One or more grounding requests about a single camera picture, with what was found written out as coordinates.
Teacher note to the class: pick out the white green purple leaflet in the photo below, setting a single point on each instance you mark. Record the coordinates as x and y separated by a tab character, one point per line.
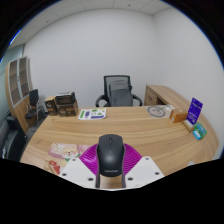
92	113

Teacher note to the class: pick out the black computer mouse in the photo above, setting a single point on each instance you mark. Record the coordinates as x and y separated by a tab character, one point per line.
110	155

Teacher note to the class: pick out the wooden shelf unit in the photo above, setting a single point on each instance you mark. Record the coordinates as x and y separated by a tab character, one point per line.
18	96

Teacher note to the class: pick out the green flat box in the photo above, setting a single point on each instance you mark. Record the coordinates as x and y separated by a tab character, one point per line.
201	129

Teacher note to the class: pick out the large dark cardboard box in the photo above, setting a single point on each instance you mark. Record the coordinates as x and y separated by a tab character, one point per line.
67	109

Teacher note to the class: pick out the small dark cardboard box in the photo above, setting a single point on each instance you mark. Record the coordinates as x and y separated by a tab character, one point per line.
50	106

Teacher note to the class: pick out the wooden side cabinet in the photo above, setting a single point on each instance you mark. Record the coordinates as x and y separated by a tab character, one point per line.
161	95

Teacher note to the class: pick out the blue flat box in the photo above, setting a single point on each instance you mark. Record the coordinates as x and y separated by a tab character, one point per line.
197	135

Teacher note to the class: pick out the black mesh office chair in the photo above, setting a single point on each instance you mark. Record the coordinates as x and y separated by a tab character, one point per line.
119	91

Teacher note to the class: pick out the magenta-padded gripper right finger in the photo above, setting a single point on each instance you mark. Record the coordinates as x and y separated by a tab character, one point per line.
143	171

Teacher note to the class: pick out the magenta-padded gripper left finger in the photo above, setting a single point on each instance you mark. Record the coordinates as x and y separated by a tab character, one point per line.
78	171

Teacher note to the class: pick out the purple standing sign card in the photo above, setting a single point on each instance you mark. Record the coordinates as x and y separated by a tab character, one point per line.
195	111

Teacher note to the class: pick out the cartoon dog print mouse pad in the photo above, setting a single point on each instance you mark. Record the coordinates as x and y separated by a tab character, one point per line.
65	151

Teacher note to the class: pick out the brown wooden box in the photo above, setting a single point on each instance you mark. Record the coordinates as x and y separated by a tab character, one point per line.
178	116

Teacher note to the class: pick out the light wooden sign base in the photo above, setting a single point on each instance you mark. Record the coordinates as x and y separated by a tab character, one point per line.
188	126

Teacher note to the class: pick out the small black visitor chair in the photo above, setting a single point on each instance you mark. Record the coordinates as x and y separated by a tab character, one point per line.
33	106

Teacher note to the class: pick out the black leather sofa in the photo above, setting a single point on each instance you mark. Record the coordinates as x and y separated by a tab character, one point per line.
10	140

